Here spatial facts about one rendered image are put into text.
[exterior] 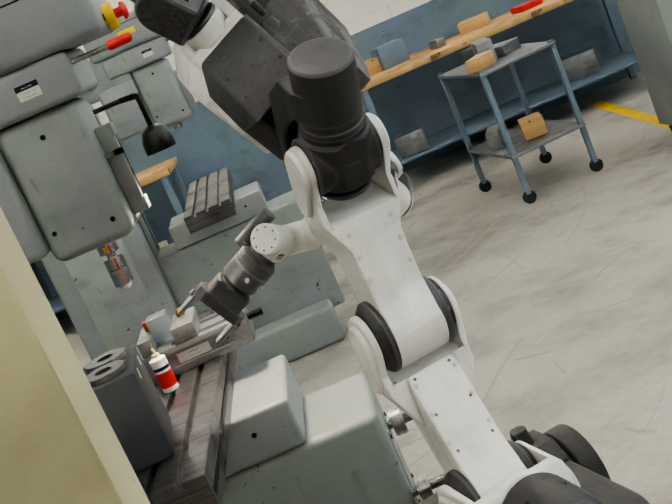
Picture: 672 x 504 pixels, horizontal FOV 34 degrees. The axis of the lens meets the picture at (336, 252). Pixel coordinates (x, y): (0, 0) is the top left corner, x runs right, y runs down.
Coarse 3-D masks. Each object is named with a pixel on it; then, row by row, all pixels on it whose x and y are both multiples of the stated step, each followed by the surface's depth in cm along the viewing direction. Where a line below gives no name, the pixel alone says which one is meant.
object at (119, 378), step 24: (96, 360) 227; (120, 360) 218; (96, 384) 212; (120, 384) 211; (144, 384) 218; (120, 408) 212; (144, 408) 213; (120, 432) 213; (144, 432) 213; (168, 432) 221; (144, 456) 214; (168, 456) 215
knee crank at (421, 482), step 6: (444, 474) 254; (414, 480) 253; (420, 480) 252; (426, 480) 252; (432, 480) 254; (438, 480) 253; (444, 480) 253; (414, 486) 254; (420, 486) 252; (426, 486) 251; (432, 486) 253; (438, 486) 254; (414, 492) 253; (420, 492) 251; (426, 492) 251; (432, 492) 252
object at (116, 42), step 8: (128, 32) 233; (112, 40) 232; (120, 40) 232; (128, 40) 232; (96, 48) 232; (104, 48) 232; (112, 48) 232; (80, 56) 232; (88, 56) 233; (72, 64) 233
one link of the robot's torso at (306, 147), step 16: (368, 128) 189; (304, 144) 188; (320, 144) 186; (336, 144) 186; (352, 144) 187; (368, 144) 190; (320, 160) 188; (336, 160) 188; (352, 160) 189; (368, 160) 191; (320, 176) 188; (336, 176) 190; (352, 176) 191; (368, 176) 193; (320, 192) 192; (336, 192) 193
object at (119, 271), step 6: (108, 264) 251; (114, 264) 251; (120, 264) 251; (126, 264) 253; (108, 270) 252; (114, 270) 251; (120, 270) 251; (126, 270) 252; (114, 276) 252; (120, 276) 251; (126, 276) 252; (132, 276) 254; (114, 282) 253; (120, 282) 252; (126, 282) 252
